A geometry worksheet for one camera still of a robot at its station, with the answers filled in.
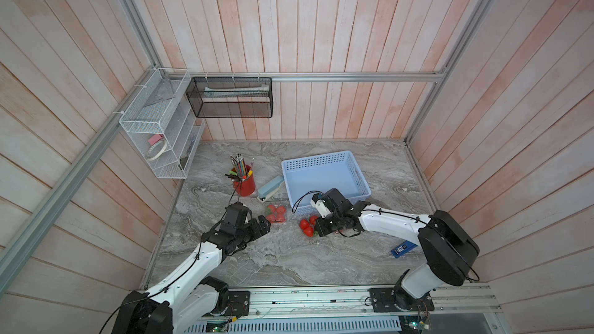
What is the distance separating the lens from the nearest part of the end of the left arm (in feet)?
1.98

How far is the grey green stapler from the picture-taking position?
974mm

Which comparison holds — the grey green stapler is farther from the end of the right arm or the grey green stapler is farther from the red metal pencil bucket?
the end of the right arm

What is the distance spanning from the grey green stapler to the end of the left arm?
0.59 feet
